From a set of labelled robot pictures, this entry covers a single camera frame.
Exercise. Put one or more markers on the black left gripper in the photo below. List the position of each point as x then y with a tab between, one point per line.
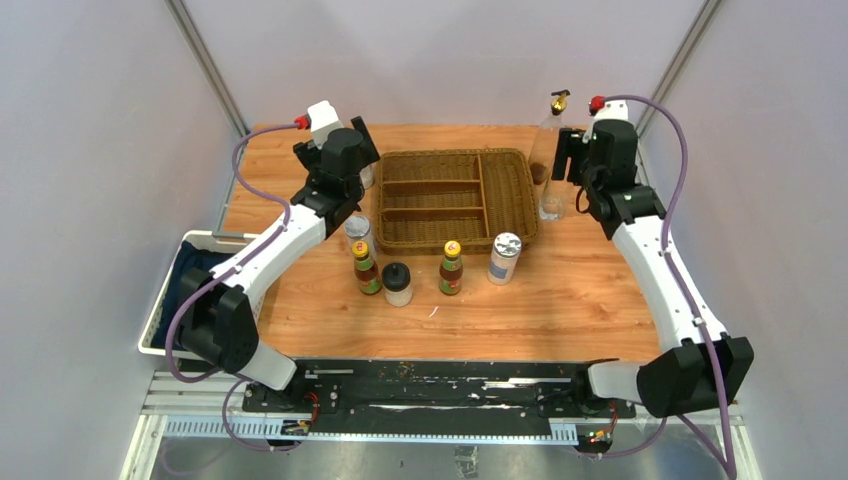
368	154

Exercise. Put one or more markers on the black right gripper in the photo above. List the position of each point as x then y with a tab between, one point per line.
570	145

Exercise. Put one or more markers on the oil bottle with brown residue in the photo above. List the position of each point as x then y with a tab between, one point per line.
545	142

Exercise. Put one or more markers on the silver-lid shaker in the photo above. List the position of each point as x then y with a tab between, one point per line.
359	228
506	249

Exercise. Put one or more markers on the clear oil bottle gold spout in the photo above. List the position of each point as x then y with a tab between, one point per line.
554	196

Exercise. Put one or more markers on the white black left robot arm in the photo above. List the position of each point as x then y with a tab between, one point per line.
217	320

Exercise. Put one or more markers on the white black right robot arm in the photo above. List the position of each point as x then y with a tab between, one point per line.
701	366

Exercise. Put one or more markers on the black-lid spice jar rear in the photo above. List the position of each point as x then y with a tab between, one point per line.
367	176

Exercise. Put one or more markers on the black-lid spice jar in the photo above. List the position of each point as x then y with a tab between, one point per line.
367	176
396	280

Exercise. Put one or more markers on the wicker divided tray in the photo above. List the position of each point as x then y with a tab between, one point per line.
426	198

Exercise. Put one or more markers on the sauce bottle yellow cap left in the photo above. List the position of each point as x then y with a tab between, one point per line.
365	268

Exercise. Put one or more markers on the sauce bottle yellow cap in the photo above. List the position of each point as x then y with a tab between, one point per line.
365	268
451	268

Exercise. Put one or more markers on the black-lid spice jar front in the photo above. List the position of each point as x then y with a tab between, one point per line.
396	280

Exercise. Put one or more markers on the sauce bottle yellow cap right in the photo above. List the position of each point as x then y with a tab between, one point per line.
451	268

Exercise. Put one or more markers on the white laundry basket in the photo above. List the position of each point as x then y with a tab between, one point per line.
215	241

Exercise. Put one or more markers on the navy blue cloth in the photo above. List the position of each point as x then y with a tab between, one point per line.
187	258

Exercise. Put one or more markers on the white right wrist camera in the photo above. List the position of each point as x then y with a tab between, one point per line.
602	109

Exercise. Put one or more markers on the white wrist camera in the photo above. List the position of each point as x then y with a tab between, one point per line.
320	119
602	109

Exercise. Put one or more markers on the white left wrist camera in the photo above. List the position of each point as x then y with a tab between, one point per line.
320	119

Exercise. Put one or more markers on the aluminium frame post left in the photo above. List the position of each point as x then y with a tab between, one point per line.
187	26

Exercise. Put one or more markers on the aluminium frame post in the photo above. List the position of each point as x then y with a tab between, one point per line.
187	26
690	42

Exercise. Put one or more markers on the aluminium frame post right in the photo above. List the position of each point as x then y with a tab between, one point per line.
690	42

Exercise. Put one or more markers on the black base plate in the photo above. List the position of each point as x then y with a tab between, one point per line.
432	399

